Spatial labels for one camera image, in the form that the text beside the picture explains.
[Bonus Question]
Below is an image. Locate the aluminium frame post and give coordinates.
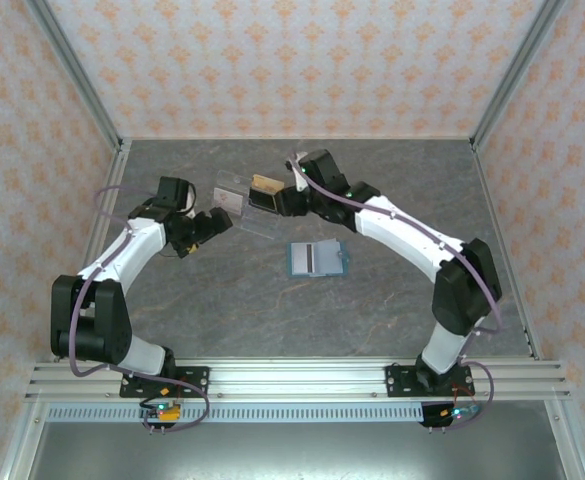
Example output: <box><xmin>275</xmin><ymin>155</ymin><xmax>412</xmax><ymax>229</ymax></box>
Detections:
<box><xmin>470</xmin><ymin>0</ymin><xmax>571</xmax><ymax>151</ymax></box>
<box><xmin>24</xmin><ymin>0</ymin><xmax>126</xmax><ymax>151</ymax></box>

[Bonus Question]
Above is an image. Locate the controller board with LEDs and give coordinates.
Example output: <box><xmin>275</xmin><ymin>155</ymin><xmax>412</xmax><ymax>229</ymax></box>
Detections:
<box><xmin>139</xmin><ymin>399</ymin><xmax>183</xmax><ymax>426</ymax></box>
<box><xmin>421</xmin><ymin>402</ymin><xmax>484</xmax><ymax>430</ymax></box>

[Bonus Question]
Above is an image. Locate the aluminium side rail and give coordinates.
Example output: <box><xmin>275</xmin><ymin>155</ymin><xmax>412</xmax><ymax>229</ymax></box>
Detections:
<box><xmin>51</xmin><ymin>139</ymin><xmax>134</xmax><ymax>362</ymax></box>
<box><xmin>470</xmin><ymin>140</ymin><xmax>542</xmax><ymax>362</ymax></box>

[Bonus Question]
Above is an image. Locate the white cherry blossom card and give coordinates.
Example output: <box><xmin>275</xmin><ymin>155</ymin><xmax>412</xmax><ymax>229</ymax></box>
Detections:
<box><xmin>212</xmin><ymin>187</ymin><xmax>247</xmax><ymax>212</ymax></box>

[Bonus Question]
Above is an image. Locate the gold VIP card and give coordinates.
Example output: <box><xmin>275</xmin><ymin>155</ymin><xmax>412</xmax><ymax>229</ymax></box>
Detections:
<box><xmin>249</xmin><ymin>173</ymin><xmax>283</xmax><ymax>195</ymax></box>

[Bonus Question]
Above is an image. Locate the aluminium mounting rail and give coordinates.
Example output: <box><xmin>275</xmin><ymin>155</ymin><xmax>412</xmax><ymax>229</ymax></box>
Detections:
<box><xmin>24</xmin><ymin>357</ymin><xmax>573</xmax><ymax>402</ymax></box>

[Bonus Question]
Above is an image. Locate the grey slotted cable duct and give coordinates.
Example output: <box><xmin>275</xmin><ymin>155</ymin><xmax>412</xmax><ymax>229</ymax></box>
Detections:
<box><xmin>45</xmin><ymin>403</ymin><xmax>426</xmax><ymax>425</ymax></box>

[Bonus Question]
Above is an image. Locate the silver card with dark stripe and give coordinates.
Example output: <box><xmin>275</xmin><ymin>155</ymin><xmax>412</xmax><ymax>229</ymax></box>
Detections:
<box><xmin>290</xmin><ymin>243</ymin><xmax>319</xmax><ymax>275</ymax></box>

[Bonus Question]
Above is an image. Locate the teal card holder wallet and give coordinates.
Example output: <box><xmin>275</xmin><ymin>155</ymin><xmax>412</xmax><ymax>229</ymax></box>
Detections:
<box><xmin>284</xmin><ymin>238</ymin><xmax>352</xmax><ymax>279</ymax></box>

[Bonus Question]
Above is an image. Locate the aluminium frame leg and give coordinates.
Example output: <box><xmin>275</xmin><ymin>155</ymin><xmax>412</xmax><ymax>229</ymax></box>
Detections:
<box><xmin>0</xmin><ymin>399</ymin><xmax>48</xmax><ymax>480</ymax></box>
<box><xmin>544</xmin><ymin>399</ymin><xmax>585</xmax><ymax>480</ymax></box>

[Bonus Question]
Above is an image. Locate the grey metal panel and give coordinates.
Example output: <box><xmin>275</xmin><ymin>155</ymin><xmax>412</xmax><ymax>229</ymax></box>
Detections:
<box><xmin>21</xmin><ymin>422</ymin><xmax>568</xmax><ymax>480</ymax></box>

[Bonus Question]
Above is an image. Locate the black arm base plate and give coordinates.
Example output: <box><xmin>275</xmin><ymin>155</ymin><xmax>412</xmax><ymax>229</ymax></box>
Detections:
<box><xmin>384</xmin><ymin>364</ymin><xmax>474</xmax><ymax>400</ymax></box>
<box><xmin>119</xmin><ymin>365</ymin><xmax>212</xmax><ymax>400</ymax></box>

